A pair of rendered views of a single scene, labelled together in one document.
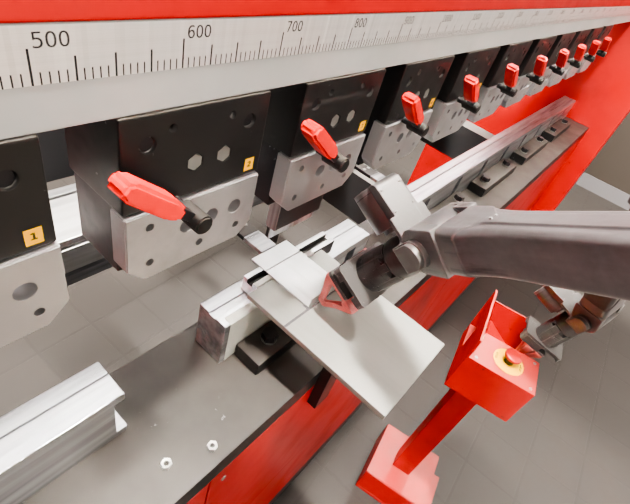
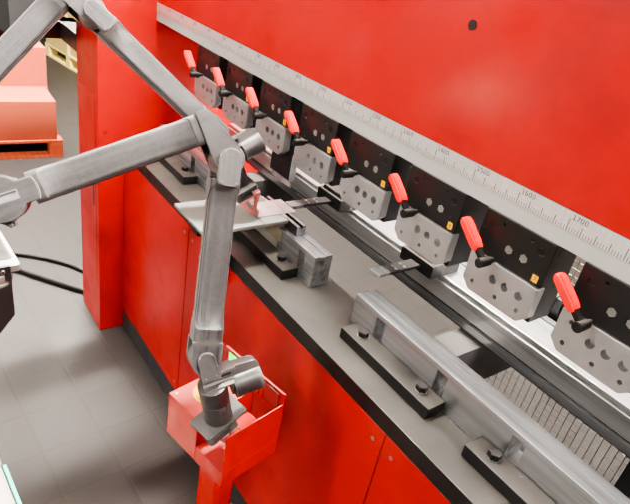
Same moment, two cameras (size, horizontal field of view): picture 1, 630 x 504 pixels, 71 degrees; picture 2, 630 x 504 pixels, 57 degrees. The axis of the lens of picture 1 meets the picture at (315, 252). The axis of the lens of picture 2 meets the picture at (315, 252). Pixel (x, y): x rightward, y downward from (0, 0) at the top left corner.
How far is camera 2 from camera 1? 1.82 m
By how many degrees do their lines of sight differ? 86
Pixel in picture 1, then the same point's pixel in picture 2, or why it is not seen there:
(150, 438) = not seen: hidden behind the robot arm
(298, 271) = (269, 208)
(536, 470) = not seen: outside the picture
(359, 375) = (198, 204)
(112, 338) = not seen: hidden behind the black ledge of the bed
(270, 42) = (252, 57)
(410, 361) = (198, 219)
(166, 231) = (229, 103)
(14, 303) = (209, 93)
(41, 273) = (213, 89)
